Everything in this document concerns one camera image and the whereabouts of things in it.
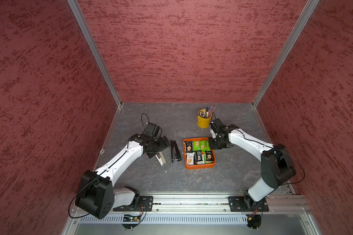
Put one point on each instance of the orange plastic storage box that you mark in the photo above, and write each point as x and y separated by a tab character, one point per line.
190	167

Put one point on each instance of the black cookie packet upper left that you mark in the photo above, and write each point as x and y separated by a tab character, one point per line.
189	146

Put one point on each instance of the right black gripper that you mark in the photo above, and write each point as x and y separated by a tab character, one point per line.
212	146

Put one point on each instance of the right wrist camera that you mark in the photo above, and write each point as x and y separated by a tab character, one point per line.
217	126

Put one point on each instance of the black cookie packet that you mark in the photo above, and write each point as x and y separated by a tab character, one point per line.
198	158
210	156
189	146

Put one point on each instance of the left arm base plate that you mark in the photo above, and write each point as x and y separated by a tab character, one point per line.
139	204

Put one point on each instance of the black cookie packet lower right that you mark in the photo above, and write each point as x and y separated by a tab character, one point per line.
210	156

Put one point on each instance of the yellow pen holder bucket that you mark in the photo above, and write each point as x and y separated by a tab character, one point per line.
203	118

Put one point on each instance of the aluminium frame rail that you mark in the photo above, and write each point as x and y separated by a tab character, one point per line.
223	203

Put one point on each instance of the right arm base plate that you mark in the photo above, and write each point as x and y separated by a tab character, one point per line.
246	204

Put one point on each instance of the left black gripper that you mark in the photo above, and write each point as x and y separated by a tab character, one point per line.
162	146

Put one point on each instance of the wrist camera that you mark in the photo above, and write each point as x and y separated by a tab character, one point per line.
151	130
217	126

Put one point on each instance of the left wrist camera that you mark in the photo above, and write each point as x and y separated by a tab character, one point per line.
151	130

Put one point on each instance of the beige small stapler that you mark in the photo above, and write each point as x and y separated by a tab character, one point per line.
160	158

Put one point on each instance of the pens in bucket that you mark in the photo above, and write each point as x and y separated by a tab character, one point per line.
209	111

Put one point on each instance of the black stapler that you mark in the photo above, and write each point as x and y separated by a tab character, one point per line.
175	153

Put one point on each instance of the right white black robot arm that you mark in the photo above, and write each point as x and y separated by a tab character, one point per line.
277	166

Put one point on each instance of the black cookie packet centre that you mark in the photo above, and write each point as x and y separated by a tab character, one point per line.
198	158

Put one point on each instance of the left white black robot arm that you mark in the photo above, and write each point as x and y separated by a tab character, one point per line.
96	194

